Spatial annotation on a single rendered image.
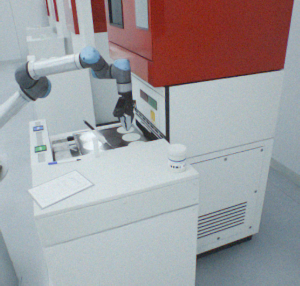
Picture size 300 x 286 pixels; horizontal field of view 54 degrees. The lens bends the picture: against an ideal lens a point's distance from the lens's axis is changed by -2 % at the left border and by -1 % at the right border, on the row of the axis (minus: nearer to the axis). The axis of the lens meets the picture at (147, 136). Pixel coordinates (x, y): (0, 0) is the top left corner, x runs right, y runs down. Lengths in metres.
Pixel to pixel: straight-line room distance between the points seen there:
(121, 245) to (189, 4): 1.02
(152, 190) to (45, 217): 0.38
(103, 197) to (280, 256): 1.50
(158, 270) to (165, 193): 0.41
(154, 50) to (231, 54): 0.39
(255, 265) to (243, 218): 0.31
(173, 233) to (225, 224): 0.78
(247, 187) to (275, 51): 0.81
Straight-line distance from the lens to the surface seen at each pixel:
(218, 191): 1.81
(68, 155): 1.56
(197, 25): 1.38
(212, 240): 2.05
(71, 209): 1.07
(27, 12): 9.31
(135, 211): 1.15
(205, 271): 2.10
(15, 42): 9.38
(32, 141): 1.59
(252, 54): 1.58
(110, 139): 1.62
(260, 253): 2.27
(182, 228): 1.31
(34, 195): 1.16
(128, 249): 1.26
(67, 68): 1.44
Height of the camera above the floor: 1.61
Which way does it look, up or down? 26 degrees down
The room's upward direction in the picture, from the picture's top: 3 degrees counter-clockwise
